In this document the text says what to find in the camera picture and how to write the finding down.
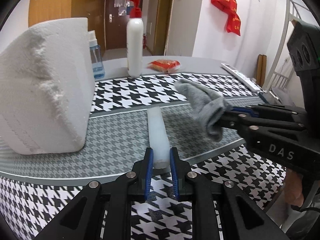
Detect red fire extinguisher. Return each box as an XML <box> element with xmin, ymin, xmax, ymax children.
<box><xmin>143</xmin><ymin>34</ymin><xmax>147</xmax><ymax>49</ymax></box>

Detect grey sock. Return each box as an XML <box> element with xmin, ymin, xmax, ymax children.
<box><xmin>174</xmin><ymin>79</ymin><xmax>233</xmax><ymax>142</ymax></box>

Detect white remote control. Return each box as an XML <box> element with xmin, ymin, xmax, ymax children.
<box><xmin>221</xmin><ymin>63</ymin><xmax>261</xmax><ymax>93</ymax></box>

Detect blue spray bottle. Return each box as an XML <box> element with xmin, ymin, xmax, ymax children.
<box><xmin>88</xmin><ymin>30</ymin><xmax>105</xmax><ymax>80</ymax></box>

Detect wooden boards leaning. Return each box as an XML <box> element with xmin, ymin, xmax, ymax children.
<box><xmin>256</xmin><ymin>54</ymin><xmax>267</xmax><ymax>87</ymax></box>

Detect wooden wardrobe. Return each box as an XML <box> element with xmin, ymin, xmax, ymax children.
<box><xmin>28</xmin><ymin>0</ymin><xmax>106</xmax><ymax>50</ymax></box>

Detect dark brown entrance door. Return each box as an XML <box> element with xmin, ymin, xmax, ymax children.
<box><xmin>105</xmin><ymin>0</ymin><xmax>143</xmax><ymax>50</ymax></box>

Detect white styrofoam box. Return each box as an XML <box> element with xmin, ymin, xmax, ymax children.
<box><xmin>1</xmin><ymin>17</ymin><xmax>95</xmax><ymax>155</ymax></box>

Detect metal bunk bed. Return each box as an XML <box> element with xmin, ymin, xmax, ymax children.
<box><xmin>263</xmin><ymin>0</ymin><xmax>318</xmax><ymax>107</ymax></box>

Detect red snack packet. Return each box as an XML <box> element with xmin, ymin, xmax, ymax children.
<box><xmin>148</xmin><ymin>60</ymin><xmax>181</xmax><ymax>73</ymax></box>

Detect white lotion pump bottle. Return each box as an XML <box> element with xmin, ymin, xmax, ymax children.
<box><xmin>126</xmin><ymin>0</ymin><xmax>144</xmax><ymax>78</ymax></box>

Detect right human hand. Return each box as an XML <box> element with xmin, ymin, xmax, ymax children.
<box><xmin>284</xmin><ymin>168</ymin><xmax>304</xmax><ymax>207</ymax></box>

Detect wooden side door frame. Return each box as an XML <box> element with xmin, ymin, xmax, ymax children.
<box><xmin>153</xmin><ymin>0</ymin><xmax>173</xmax><ymax>55</ymax></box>

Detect white foam tube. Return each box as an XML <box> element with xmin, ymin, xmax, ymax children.
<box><xmin>147</xmin><ymin>107</ymin><xmax>170</xmax><ymax>169</ymax></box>

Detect black smartphone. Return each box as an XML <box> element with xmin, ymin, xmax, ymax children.
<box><xmin>258</xmin><ymin>92</ymin><xmax>269</xmax><ymax>104</ymax></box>

